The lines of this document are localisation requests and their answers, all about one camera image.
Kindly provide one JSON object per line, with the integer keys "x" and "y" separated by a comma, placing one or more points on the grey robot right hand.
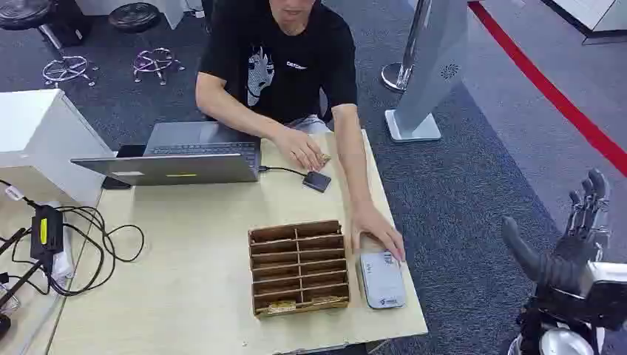
{"x": 563, "y": 269}

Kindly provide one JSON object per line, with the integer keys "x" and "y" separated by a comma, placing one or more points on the person's left hand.
{"x": 374, "y": 228}

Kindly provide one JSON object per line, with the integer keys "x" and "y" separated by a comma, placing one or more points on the person's right hand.
{"x": 299, "y": 147}

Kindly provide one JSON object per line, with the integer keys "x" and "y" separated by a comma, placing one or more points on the small gold card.
{"x": 325, "y": 158}

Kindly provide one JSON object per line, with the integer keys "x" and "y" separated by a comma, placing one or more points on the pale grey device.
{"x": 383, "y": 280}

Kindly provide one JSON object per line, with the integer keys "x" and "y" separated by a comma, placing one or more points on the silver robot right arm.
{"x": 563, "y": 343}

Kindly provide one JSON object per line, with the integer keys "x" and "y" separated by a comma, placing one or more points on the black square card reader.
{"x": 317, "y": 182}

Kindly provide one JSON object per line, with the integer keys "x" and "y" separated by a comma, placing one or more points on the person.
{"x": 294, "y": 73}

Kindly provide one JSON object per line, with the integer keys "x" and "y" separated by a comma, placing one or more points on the wooden card box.
{"x": 299, "y": 267}

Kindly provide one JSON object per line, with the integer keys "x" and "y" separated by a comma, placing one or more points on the grey laptop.
{"x": 196, "y": 157}

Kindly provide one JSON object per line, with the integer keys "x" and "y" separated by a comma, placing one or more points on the silver standing kiosk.
{"x": 431, "y": 63}

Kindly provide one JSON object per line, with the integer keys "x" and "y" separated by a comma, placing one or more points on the black phone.
{"x": 130, "y": 150}

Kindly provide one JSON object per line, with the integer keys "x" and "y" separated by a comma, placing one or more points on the red floor tape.
{"x": 553, "y": 95}

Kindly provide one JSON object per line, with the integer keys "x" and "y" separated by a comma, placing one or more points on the black stool chrome base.
{"x": 24, "y": 12}
{"x": 133, "y": 16}

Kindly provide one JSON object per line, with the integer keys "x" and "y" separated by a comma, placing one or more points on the white cabinet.
{"x": 44, "y": 142}

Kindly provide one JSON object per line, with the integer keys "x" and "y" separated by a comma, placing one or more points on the white platform dark edge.
{"x": 588, "y": 14}

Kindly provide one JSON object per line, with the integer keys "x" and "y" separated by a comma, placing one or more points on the black power adapter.
{"x": 46, "y": 232}

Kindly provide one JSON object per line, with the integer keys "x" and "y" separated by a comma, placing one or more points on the black stand rod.
{"x": 17, "y": 286}

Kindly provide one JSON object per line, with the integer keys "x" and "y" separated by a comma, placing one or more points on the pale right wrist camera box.
{"x": 607, "y": 277}

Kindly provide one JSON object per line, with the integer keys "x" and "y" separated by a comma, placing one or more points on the chrome post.
{"x": 399, "y": 73}

